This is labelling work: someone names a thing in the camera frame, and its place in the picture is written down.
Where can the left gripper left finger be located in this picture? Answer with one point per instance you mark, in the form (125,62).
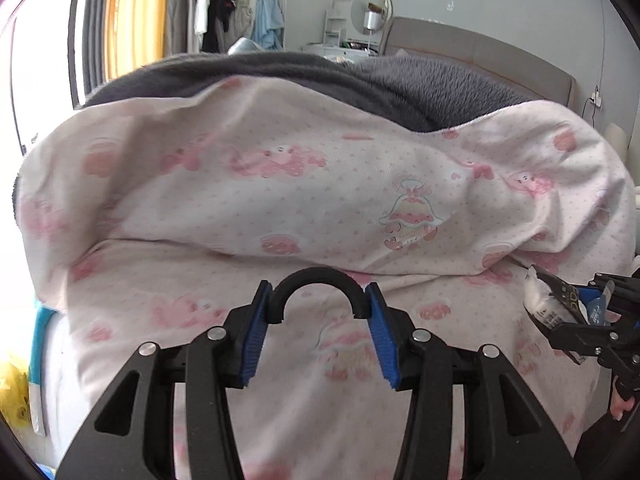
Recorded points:
(129,433)

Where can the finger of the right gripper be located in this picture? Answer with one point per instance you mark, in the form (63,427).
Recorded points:
(585,339)
(552,297)

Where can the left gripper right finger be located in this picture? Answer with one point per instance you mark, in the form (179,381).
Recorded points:
(507,433)

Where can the yellow plastic trash bag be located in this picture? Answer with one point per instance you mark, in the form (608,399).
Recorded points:
(14,396)

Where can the person's right hand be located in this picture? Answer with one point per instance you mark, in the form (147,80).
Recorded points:
(619,406)

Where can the pink cartoon print quilt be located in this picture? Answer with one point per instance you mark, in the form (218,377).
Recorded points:
(150,219)

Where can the dark grey fleece blanket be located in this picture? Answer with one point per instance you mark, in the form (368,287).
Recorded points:
(420,94)

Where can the grey upholstered headboard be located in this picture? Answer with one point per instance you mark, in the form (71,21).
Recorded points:
(510,65)

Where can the white bedside shelf unit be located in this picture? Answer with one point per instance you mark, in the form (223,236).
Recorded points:
(335,46)

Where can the round white vanity mirror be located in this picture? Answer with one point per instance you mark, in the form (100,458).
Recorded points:
(369,17)

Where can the grey curtain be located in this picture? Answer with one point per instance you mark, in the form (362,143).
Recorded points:
(85,48)

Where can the yellow curtain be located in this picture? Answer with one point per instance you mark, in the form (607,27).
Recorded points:
(133,35)

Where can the hanging clothes on rack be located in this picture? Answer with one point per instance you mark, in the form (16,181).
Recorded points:
(221,26)

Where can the blue white long-handled brush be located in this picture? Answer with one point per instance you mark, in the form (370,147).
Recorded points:
(45,326)

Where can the wall socket with plug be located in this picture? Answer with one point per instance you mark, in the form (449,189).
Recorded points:
(596,98)

